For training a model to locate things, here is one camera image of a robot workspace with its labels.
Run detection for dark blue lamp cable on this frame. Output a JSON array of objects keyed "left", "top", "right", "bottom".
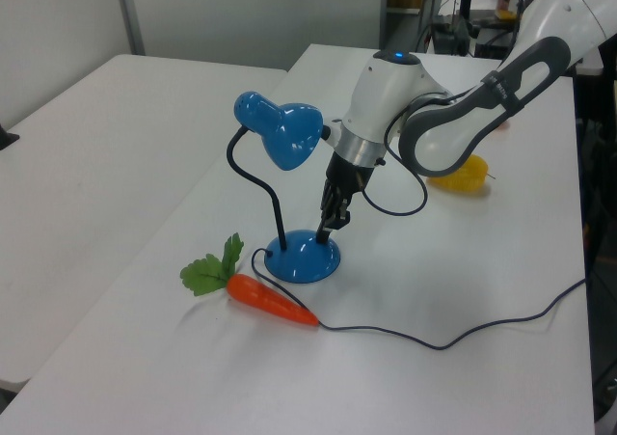
[{"left": 249, "top": 247, "right": 587, "bottom": 352}]

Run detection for black equipment box with cables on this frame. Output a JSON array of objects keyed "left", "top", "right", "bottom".
[{"left": 474, "top": 29, "right": 513, "bottom": 61}]

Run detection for orange toy carrot green leaves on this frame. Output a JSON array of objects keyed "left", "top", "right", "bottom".
[{"left": 179, "top": 232, "right": 320, "bottom": 329}]

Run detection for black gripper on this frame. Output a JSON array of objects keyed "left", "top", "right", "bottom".
[{"left": 315, "top": 152, "right": 376, "bottom": 246}]

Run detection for blue desk lamp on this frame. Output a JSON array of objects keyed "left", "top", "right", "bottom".
[{"left": 226, "top": 90, "right": 342, "bottom": 285}]

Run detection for thin dark gripper cable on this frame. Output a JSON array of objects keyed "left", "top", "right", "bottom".
[{"left": 360, "top": 116, "right": 429, "bottom": 217}]

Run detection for yellow ribbed toy fruit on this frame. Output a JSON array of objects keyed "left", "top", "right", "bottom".
[{"left": 427, "top": 153, "right": 497, "bottom": 193}]

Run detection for black clamp foot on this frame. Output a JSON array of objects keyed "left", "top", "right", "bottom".
[{"left": 0, "top": 123, "right": 21, "bottom": 151}]

